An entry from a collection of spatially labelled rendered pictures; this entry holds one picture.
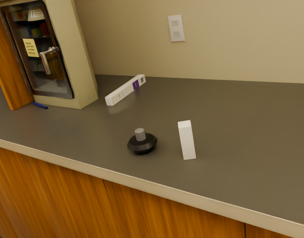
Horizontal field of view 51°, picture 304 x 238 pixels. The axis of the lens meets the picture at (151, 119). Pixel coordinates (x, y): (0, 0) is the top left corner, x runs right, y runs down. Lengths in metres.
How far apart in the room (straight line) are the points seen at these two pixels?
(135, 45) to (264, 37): 0.63
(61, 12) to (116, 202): 0.74
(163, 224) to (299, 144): 0.43
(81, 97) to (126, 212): 0.57
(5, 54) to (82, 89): 0.42
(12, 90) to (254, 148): 1.14
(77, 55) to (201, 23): 0.53
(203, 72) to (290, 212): 0.89
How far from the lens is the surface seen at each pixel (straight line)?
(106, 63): 1.81
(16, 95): 1.65
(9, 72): 1.62
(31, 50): 1.46
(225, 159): 0.87
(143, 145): 0.92
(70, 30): 1.35
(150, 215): 0.97
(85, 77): 1.40
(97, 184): 1.06
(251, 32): 1.33
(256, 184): 0.78
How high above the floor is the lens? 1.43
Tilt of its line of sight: 25 degrees down
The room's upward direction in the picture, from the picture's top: 12 degrees counter-clockwise
